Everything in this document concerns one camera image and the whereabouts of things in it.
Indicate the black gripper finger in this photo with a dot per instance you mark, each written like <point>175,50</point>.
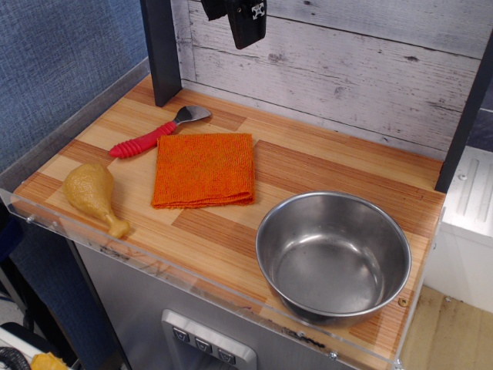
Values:
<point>214,9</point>
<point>248,21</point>

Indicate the dark grey post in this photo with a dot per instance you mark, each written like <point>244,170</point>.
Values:
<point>162,49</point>
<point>467,120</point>

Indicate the red handled metal spoon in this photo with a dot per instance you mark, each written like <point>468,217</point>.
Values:
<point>146,142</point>

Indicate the dark grey left post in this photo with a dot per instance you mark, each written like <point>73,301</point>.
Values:
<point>162,49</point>

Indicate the stainless steel pot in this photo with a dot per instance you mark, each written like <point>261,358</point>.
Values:
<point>332,258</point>

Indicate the clear acrylic edge guard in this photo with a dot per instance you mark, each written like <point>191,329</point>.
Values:
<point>202,262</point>

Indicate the yellow object bottom left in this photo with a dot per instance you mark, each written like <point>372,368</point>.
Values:
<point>47,361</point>

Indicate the plastic chicken drumstick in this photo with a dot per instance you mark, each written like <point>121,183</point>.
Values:
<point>88,188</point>

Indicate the orange folded cloth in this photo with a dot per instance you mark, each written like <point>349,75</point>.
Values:
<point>204,170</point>

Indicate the silver button control panel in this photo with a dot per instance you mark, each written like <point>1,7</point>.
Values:
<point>192,344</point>

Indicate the dark grey right post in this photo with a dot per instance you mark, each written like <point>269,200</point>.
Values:
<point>467,120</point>

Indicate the white appliance at right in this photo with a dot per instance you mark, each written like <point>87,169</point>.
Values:
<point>460,262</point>

